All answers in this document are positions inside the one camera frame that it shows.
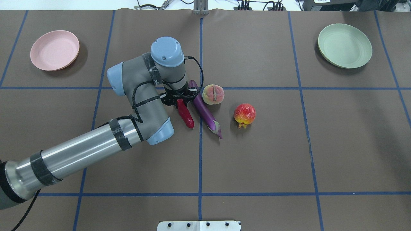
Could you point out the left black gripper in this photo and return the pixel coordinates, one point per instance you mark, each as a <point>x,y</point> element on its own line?
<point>173,98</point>

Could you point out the red chili pepper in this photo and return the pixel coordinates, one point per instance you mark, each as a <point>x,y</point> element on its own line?
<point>185,113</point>

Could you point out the purple eggplant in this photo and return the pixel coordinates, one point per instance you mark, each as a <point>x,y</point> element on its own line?
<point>204,112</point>

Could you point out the red pomegranate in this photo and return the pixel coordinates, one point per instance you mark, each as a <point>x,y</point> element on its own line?
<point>244,115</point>

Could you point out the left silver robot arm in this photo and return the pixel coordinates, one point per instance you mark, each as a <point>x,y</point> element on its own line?
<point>149,81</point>

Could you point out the peach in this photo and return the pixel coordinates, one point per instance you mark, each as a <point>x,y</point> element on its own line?
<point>213,94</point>

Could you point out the pink plate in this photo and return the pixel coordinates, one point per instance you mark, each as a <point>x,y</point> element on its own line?
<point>55,50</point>

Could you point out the green plate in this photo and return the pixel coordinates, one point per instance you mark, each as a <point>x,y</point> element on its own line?
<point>344,46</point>

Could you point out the aluminium frame post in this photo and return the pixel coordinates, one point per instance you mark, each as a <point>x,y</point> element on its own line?
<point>200,7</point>

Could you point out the white pedestal column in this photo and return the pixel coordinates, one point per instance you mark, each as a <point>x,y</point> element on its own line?
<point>211,225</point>

